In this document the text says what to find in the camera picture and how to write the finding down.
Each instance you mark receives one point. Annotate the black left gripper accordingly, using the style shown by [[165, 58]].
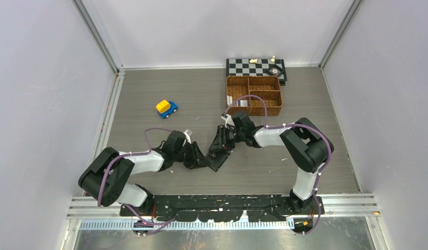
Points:
[[199, 159]]

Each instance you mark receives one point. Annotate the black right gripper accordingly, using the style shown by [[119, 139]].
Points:
[[221, 142]]

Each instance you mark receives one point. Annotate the black leather card holder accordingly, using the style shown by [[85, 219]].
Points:
[[215, 159]]

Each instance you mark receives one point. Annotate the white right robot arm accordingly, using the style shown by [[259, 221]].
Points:
[[308, 147]]

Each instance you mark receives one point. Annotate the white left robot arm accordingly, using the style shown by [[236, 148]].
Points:
[[106, 178]]

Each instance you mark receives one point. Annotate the silver credit card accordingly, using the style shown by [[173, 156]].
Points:
[[229, 100]]

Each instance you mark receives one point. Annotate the blue toy car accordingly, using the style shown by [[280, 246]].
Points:
[[172, 109]]

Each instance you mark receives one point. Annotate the yellow toy block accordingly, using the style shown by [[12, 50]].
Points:
[[163, 106]]

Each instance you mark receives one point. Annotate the woven wicker divided basket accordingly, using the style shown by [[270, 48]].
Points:
[[256, 95]]

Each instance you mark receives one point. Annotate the black white chessboard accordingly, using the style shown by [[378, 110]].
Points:
[[242, 67]]

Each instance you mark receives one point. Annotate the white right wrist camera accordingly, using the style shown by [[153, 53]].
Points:
[[227, 119]]

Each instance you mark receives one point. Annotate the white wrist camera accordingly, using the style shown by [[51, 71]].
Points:
[[188, 134], [227, 119]]

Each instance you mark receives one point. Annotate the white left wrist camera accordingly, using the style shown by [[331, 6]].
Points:
[[188, 134]]

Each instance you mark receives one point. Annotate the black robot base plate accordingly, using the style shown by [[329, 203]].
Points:
[[221, 208]]

